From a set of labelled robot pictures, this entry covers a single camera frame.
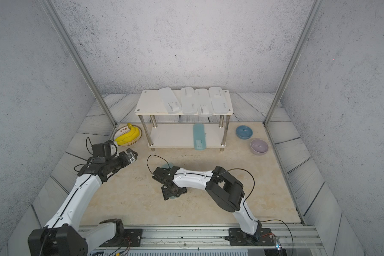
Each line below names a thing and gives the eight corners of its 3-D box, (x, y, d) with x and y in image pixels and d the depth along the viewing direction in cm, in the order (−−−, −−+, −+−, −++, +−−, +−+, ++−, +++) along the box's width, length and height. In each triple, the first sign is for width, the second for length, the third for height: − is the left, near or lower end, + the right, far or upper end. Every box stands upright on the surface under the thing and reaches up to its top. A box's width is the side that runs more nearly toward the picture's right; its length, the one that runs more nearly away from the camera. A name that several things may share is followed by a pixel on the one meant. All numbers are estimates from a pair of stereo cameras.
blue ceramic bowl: (237, 139, 113) (238, 135, 110) (234, 128, 120) (235, 125, 117) (252, 139, 113) (253, 135, 110) (249, 128, 120) (250, 125, 117)
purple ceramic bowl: (250, 156, 104) (252, 151, 99) (247, 144, 110) (249, 138, 106) (267, 156, 104) (270, 151, 99) (263, 144, 110) (265, 138, 106)
